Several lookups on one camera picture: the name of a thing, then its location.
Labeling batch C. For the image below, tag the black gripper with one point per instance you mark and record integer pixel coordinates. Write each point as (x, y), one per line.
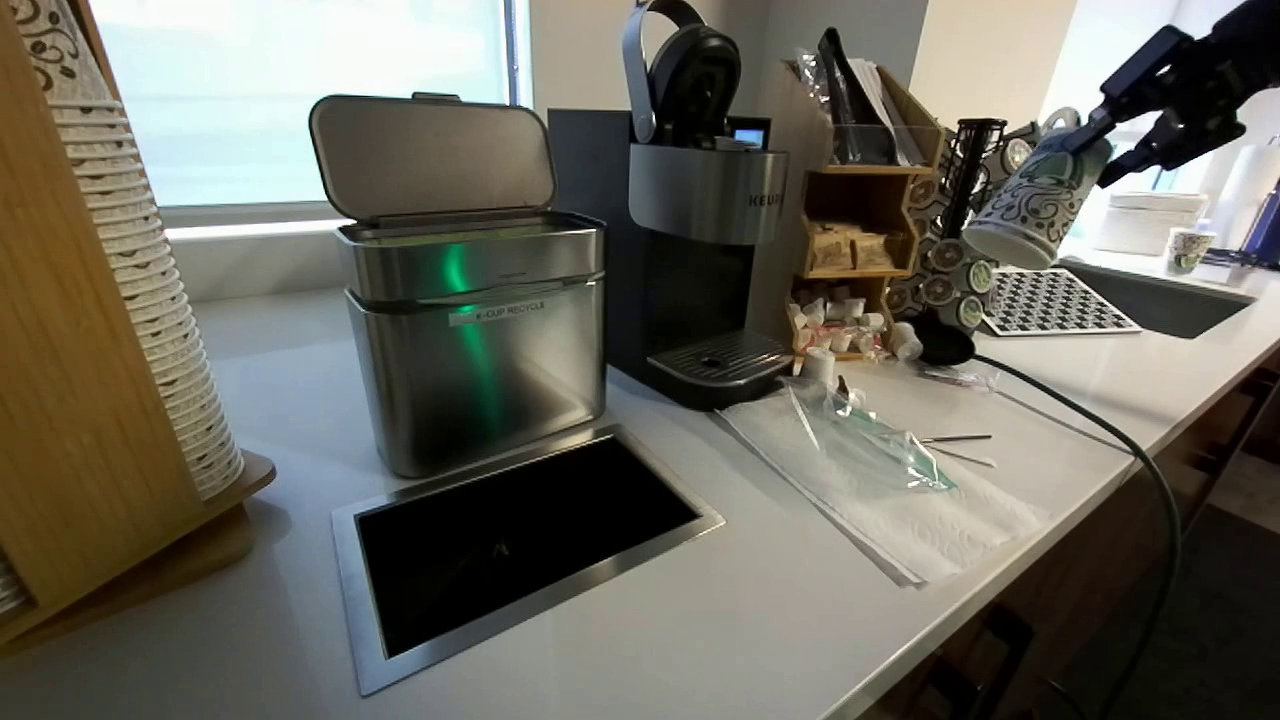
(1235, 65)

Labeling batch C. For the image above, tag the printed paper coffee cup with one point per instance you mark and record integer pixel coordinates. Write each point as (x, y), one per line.
(1032, 207)

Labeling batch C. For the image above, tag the black silver coffee machine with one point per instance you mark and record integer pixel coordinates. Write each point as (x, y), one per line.
(695, 201)

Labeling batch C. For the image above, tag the stack of paper cups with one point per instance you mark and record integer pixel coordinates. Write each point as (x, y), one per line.
(145, 282)

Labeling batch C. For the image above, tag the white round container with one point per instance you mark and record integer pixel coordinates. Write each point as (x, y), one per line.
(1146, 222)

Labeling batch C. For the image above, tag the small printed cup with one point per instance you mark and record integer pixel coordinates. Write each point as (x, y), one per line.
(1188, 248)

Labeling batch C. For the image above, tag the blue bottle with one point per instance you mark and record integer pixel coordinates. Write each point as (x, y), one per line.
(1265, 233)

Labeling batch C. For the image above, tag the steel sink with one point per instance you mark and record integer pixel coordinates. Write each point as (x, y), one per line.
(1172, 303)

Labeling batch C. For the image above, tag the checkerboard calibration board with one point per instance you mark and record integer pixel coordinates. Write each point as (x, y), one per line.
(1054, 306)

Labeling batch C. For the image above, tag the bamboo condiment organizer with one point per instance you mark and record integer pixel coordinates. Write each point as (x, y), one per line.
(867, 201)

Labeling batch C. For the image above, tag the black tongs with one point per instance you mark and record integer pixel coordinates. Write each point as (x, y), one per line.
(842, 80)

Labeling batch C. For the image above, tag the small creamer cup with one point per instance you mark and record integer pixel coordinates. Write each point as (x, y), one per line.
(867, 333)
(814, 320)

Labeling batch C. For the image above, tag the thin stir stick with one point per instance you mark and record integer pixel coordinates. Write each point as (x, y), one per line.
(963, 438)

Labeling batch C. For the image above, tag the clear zip bag green stripe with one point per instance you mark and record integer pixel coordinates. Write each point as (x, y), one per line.
(885, 446)

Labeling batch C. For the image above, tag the clear plastic sheet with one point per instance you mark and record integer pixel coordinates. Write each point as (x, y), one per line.
(867, 514)

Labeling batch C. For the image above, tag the steel lidded trash bin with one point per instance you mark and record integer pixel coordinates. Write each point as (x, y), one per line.
(465, 373)

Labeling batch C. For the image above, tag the steel rimmed counter chute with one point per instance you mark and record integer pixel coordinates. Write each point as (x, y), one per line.
(521, 546)

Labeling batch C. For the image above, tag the bright window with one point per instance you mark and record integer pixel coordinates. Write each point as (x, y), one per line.
(307, 95)

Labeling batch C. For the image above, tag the wooden cup dispenser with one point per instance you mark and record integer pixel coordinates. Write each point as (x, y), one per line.
(67, 401)

